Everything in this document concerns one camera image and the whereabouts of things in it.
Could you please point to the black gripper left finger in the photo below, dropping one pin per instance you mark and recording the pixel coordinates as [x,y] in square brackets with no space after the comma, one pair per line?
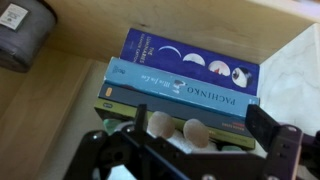
[140,124]

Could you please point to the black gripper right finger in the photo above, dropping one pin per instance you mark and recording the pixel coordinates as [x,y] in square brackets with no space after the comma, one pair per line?
[261,126]

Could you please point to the green and white plush toy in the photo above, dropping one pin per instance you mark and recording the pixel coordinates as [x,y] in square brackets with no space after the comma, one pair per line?
[176,138]

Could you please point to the wooden shelf unit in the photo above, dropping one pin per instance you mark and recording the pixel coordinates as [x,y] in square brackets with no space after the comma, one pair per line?
[45,112]

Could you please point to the dark grey book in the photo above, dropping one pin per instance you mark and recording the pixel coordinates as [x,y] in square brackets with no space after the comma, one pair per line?
[211,119]

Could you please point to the olive green book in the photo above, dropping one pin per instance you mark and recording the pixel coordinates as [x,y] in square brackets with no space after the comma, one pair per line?
[112,110]

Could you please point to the dark blue Luminaries book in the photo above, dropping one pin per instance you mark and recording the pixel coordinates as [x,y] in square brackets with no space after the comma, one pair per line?
[186,60]

